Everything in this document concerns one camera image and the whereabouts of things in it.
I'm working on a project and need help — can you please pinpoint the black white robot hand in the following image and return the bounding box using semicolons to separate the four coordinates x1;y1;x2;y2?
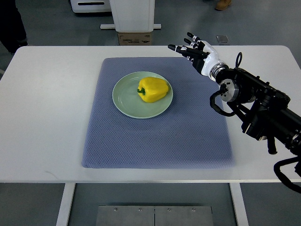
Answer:
168;32;229;81

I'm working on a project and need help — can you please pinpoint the yellow bell pepper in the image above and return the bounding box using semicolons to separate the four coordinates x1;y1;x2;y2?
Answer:
137;77;169;103

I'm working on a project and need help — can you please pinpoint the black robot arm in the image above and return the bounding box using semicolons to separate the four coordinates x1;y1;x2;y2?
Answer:
209;53;301;193

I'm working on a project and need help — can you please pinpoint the grey floor plate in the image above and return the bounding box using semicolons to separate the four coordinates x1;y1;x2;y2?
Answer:
216;35;229;43

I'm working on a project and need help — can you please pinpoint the light green plate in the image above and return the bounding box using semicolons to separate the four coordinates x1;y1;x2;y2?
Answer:
112;72;173;119

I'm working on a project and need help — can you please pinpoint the tan boot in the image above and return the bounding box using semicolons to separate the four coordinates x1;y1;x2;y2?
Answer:
214;0;232;11

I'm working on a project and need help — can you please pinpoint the blue grey textured mat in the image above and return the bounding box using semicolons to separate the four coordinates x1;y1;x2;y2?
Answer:
82;57;235;169

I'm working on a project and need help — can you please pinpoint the brown cardboard box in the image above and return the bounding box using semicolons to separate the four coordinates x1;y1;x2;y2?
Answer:
118;32;152;46

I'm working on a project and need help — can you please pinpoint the white cabinet with slot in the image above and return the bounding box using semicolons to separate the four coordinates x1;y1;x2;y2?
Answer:
70;0;111;13

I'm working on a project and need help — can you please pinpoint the right white table leg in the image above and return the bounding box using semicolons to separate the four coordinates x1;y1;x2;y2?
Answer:
230;183;249;226

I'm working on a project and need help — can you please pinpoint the white table leg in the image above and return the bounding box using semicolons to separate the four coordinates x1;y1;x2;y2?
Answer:
230;183;249;226
56;183;76;226

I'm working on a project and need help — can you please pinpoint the person in dark clothes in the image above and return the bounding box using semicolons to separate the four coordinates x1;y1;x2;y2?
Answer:
0;0;28;54

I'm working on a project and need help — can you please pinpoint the left white table leg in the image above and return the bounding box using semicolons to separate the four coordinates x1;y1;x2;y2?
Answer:
56;183;76;226

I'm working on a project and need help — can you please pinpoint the white machine pedestal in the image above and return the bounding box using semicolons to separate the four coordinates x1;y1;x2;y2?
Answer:
100;0;162;32

